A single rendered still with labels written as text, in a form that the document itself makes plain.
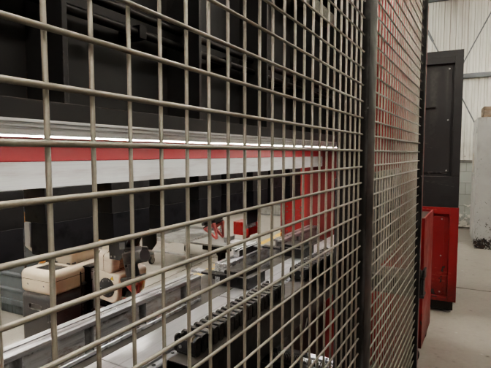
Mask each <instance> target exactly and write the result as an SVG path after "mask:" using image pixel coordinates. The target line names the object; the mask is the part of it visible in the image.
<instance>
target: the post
mask: <svg viewBox="0 0 491 368"><path fill-rule="evenodd" d="M363 15H364V16H365V17H366V18H365V19H364V18H363V19H362V32H363V33H364V34H365V35H362V49H363V50H364V51H365V52H362V66H363V67H364V69H362V84H364V86H362V90H361V100H363V101H364V102H361V117H363V119H361V126H360V133H362V134H363V135H360V150H363V151H362V152H360V163H359V165H360V166H362V168H359V181H360V182H362V184H359V197H360V198H362V199H361V200H359V214H361V216H359V230H361V231H360V232H359V234H358V246H361V247H360V248H358V262H359V261H361V262H360V263H359V264H358V271H357V278H358V277H360V279H358V281H357V293H358V292H359V295H358V296H357V308H358V307H359V309H358V311H357V323H359V325H358V326H357V338H359V339H358V341H357V343H356V354H357V353H358V356H357V357H356V368H370V306H371V274H372V241H373V178H374V145H375V114H376V50H377V17H378V0H366V2H364V1H363Z"/></svg>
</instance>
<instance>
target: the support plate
mask: <svg viewBox="0 0 491 368"><path fill-rule="evenodd" d="M224 238H226V237H223V238H222V237H220V236H218V239H214V238H213V237H212V247H217V248H221V247H223V246H226V243H225V242H224ZM190 243H191V244H195V245H205V246H208V237H204V238H202V239H197V240H194V241H191V242H190ZM242 246H243V245H237V246H234V247H233V248H230V249H232V250H234V249H236V248H240V247H242Z"/></svg>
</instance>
